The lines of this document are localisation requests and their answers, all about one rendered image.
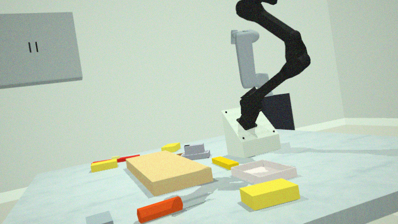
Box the tan flat rectangular panel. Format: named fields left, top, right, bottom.
left=126, top=150, right=213, bottom=197

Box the red flat bar with small pale yellow window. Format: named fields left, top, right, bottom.
left=111, top=155, right=140, bottom=162

